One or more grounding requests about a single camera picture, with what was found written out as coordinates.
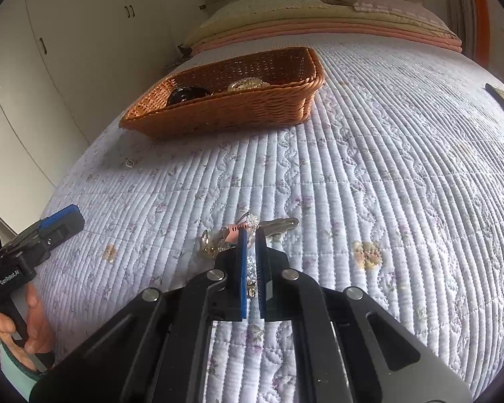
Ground pink-headed key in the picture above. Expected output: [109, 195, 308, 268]
[223, 217, 299, 244]

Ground black watch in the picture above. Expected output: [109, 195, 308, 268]
[166, 86, 212, 106]

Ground cream spiral hair tie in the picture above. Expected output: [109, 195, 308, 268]
[227, 76, 272, 93]

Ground teal sleeve forearm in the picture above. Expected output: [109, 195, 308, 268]
[0, 339, 55, 401]

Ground person's left hand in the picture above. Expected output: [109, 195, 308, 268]
[0, 283, 55, 372]

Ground white built-in wardrobe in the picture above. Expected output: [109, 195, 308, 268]
[0, 0, 178, 231]

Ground white quilted bedspread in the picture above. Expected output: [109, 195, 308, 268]
[36, 34, 504, 395]

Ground dark object on nightstand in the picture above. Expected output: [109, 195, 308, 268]
[177, 45, 192, 60]

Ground orange wicker basket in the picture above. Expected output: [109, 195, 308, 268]
[119, 46, 325, 139]

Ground folded yellow pink blankets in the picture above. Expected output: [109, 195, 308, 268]
[184, 5, 462, 54]

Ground cream floral pillow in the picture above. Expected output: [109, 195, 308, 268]
[204, 0, 327, 26]

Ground pink pillow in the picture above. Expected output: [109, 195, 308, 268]
[347, 0, 446, 27]

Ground grey and orange curtain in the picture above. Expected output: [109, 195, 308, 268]
[447, 0, 491, 68]

